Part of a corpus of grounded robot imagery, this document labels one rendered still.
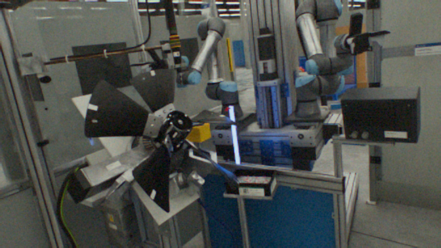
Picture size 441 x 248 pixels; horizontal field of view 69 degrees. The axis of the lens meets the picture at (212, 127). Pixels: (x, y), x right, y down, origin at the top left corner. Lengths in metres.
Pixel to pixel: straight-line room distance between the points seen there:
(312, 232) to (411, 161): 1.46
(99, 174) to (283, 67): 1.35
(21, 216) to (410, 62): 2.69
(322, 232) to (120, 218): 0.97
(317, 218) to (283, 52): 1.02
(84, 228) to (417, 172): 2.48
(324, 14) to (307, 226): 1.11
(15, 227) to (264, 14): 1.79
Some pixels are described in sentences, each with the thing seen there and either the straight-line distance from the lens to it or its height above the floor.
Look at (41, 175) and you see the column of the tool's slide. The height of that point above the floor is 1.04.
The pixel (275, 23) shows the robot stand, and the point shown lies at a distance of 2.10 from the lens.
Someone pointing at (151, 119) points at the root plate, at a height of 1.25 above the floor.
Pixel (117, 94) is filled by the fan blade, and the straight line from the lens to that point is 1.28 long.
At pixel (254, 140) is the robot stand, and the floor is 0.89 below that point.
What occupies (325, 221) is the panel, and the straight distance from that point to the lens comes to 1.70.
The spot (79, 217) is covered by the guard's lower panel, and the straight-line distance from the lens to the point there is 2.00.
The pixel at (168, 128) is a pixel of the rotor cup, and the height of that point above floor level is 1.21.
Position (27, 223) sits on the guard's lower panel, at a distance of 1.87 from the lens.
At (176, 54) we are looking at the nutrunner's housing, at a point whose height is 1.49.
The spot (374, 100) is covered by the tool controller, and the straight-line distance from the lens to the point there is 1.35.
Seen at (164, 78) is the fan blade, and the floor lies 1.39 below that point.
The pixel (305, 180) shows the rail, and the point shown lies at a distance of 1.61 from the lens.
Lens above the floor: 1.49
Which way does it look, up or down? 14 degrees down
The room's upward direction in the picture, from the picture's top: 8 degrees counter-clockwise
